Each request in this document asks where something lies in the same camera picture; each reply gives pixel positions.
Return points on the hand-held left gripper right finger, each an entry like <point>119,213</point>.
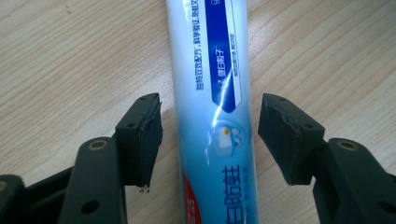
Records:
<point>289,140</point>

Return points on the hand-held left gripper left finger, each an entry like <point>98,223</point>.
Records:
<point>140,140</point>

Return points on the white and blue toothpaste tube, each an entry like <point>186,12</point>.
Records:
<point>199,124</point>

